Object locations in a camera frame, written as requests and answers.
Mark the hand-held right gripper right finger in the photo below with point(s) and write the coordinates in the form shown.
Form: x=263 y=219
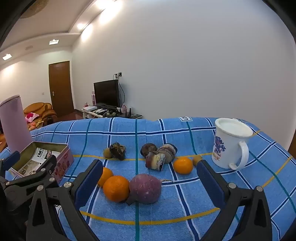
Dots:
x=209 y=183

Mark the printed paper leaflet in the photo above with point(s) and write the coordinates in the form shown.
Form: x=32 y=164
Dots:
x=41 y=154

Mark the small brown round fruit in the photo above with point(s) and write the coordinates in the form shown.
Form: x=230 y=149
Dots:
x=107 y=153
x=196 y=160

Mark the ceiling vent light panel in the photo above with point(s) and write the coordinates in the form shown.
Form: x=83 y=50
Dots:
x=54 y=42

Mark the orange leather sofa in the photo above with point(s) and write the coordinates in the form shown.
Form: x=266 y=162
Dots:
x=2 y=141

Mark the pink metal tin box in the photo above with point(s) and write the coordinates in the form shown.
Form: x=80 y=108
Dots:
x=66 y=162

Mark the brown wooden door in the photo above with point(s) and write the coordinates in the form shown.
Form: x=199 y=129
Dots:
x=60 y=88

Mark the pink floral pillow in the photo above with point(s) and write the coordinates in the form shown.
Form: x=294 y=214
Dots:
x=31 y=117

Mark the orange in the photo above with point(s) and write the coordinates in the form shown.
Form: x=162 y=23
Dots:
x=183 y=165
x=106 y=176
x=115 y=188

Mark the knobbly dark taro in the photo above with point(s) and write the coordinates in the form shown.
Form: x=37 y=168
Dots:
x=117 y=150

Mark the white flat box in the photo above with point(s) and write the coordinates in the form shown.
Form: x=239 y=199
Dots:
x=89 y=108

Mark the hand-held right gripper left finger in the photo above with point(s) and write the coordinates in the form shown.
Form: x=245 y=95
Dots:
x=89 y=183

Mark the blue plaid blanket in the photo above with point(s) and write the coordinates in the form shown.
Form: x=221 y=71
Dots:
x=161 y=220

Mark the square ceiling light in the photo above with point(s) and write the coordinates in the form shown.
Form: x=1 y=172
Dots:
x=7 y=57

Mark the white printed enamel mug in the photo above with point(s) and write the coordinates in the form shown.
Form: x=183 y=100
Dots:
x=225 y=153

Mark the purple round radish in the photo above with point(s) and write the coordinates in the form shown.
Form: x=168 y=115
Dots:
x=145 y=188

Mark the wall power socket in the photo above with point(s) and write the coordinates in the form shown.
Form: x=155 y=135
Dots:
x=118 y=75

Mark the cut taro half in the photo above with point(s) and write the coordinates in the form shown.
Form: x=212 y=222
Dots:
x=168 y=151

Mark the recessed ceiling spotlight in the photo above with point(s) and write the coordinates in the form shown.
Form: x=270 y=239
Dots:
x=82 y=26

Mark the orange leather armchair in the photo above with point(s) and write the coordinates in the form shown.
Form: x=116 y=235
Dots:
x=39 y=107

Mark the cut taro chunk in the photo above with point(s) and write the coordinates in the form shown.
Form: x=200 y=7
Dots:
x=154 y=162

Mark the black flat television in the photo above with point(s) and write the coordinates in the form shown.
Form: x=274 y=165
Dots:
x=106 y=92

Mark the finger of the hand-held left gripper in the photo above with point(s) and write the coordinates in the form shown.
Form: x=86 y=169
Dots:
x=11 y=160
x=45 y=168

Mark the round ceiling ornament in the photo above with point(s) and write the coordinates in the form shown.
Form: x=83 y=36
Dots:
x=34 y=10

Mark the round dark taro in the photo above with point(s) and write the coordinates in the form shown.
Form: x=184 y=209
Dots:
x=148 y=149

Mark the pink tall box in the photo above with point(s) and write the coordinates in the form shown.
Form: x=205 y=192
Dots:
x=93 y=98

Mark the white television stand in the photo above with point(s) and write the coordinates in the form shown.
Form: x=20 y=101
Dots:
x=89 y=114

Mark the black router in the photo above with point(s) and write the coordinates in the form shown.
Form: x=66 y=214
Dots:
x=129 y=112

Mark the tall purple tumbler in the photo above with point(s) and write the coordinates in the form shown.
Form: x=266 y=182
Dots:
x=13 y=125

